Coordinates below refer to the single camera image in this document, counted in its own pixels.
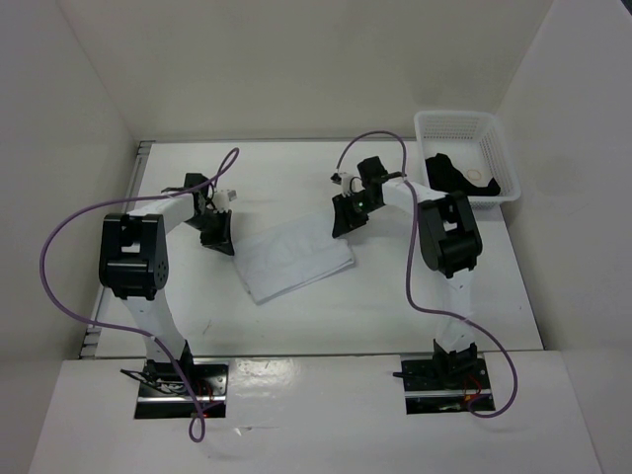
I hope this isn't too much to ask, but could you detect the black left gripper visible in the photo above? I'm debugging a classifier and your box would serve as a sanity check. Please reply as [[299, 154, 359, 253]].
[[184, 208, 233, 256]]

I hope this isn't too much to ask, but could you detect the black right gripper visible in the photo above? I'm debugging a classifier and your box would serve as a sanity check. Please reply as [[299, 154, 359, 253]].
[[332, 192, 382, 239]]

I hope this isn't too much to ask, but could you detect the white skirt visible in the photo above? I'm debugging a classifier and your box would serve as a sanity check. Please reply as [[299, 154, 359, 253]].
[[233, 211, 356, 305]]

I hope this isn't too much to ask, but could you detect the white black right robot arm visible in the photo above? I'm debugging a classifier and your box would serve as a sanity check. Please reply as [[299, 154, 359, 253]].
[[331, 156, 483, 389]]

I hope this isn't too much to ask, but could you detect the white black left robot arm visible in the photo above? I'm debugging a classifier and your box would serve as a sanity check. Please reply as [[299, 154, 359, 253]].
[[99, 173, 237, 395]]

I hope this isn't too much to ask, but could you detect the black skirt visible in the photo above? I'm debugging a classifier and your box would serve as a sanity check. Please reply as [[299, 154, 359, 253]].
[[425, 153, 501, 197]]

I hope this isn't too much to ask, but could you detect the white plastic laundry basket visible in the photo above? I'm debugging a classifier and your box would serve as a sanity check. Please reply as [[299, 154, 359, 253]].
[[414, 110, 521, 209]]

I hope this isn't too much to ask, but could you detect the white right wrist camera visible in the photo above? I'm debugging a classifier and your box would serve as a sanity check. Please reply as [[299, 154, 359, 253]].
[[330, 171, 358, 198]]

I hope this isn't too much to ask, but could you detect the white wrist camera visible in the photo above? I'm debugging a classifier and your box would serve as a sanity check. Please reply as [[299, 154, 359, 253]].
[[330, 171, 358, 198], [212, 190, 237, 212]]

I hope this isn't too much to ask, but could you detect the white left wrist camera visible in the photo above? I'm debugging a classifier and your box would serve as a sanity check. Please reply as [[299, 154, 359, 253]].
[[212, 190, 237, 212]]

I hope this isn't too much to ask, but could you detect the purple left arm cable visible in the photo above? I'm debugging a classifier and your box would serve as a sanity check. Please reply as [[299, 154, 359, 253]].
[[39, 146, 242, 441]]

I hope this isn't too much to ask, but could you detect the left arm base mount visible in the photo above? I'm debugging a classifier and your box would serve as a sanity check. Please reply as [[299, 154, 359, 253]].
[[119, 358, 229, 420]]

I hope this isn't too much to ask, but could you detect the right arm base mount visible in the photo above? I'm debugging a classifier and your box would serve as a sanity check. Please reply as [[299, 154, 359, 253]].
[[392, 355, 496, 415]]

